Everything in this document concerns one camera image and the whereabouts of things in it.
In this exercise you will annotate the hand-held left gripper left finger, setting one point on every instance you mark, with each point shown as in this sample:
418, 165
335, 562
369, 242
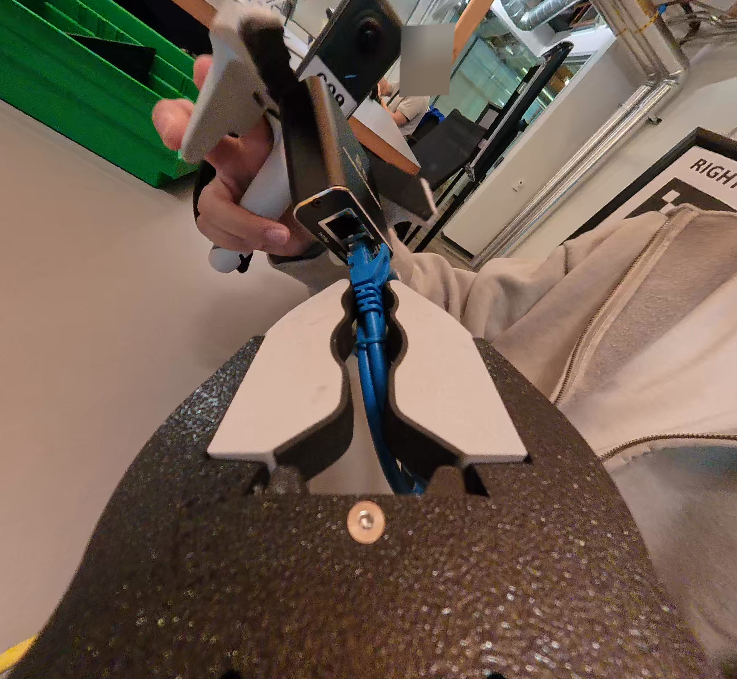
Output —
288, 397

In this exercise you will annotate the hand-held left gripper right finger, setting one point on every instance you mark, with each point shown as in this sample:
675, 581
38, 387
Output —
455, 397

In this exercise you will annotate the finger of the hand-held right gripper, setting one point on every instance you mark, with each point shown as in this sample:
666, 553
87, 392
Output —
230, 86
406, 195

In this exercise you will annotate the black ethernet splitter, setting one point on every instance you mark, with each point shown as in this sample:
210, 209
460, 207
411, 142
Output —
322, 161

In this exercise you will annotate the person's right hand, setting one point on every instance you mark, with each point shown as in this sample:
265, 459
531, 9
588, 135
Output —
230, 218

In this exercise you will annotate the black office chair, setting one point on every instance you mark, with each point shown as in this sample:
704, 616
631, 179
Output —
449, 143

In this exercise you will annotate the green plastic bin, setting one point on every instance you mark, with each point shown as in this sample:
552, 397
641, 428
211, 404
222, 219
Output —
69, 86

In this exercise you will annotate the black framed rolling panel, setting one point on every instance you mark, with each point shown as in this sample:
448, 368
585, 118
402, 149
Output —
547, 74

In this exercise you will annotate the person's grey zip hoodie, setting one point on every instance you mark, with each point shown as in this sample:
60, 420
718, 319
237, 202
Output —
662, 345

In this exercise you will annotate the black framed sign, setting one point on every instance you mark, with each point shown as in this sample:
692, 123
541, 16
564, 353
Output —
714, 169

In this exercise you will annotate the silver ventilation duct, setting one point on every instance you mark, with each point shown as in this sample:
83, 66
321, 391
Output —
633, 11

